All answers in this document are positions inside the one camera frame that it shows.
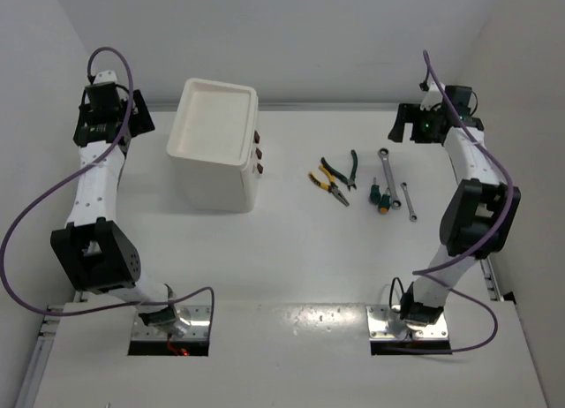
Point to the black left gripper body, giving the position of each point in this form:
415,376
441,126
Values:
123,113

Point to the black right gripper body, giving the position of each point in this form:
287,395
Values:
424,125

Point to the small green screwdriver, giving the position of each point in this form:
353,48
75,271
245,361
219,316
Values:
374,195

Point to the green orange screwdriver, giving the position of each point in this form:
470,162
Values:
384,204

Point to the yellow handled pliers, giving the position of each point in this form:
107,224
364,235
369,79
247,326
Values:
329,187

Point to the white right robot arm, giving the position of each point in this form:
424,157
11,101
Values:
477,220

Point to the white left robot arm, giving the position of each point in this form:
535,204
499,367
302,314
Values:
93,251

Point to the large ratchet wrench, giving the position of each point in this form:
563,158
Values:
384,157

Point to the white drawer cabinet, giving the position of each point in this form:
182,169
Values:
211,145

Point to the small combination wrench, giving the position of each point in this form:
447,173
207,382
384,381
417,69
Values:
412,213

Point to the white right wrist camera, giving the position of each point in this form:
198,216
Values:
431,95

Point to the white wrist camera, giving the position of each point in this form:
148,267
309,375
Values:
431,95
102,79

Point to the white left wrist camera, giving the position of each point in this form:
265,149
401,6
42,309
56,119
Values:
102,79

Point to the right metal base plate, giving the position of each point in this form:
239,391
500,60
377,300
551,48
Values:
385,326

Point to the metal base plate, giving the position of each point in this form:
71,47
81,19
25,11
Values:
192,326
385,326

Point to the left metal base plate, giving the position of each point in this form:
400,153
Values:
192,326

